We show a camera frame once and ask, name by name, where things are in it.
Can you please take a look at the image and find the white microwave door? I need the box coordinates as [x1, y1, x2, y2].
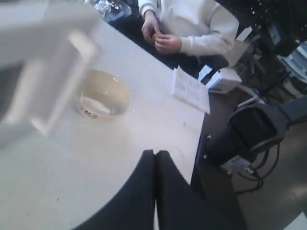
[0, 4, 100, 136]

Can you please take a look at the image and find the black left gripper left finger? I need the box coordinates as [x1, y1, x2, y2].
[76, 150, 155, 230]

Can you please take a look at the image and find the person in white sweater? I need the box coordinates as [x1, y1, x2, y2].
[112, 0, 240, 80]

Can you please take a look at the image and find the white printed paper sheet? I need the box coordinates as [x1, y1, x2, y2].
[172, 66, 211, 115]

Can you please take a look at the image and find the cream ceramic bowl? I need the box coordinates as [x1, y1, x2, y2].
[75, 69, 133, 120]

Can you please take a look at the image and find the white Midea microwave oven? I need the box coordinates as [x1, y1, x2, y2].
[0, 0, 73, 50]

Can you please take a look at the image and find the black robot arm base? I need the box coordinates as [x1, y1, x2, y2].
[205, 97, 307, 174]

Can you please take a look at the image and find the person's right hand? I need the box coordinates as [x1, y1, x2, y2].
[142, 10, 160, 46]

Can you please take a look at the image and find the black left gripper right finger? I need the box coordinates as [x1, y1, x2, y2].
[155, 150, 246, 230]

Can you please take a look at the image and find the person's left hand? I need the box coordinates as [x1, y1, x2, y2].
[154, 34, 182, 55]

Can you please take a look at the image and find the white blue small box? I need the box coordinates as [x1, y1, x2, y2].
[198, 65, 242, 94]

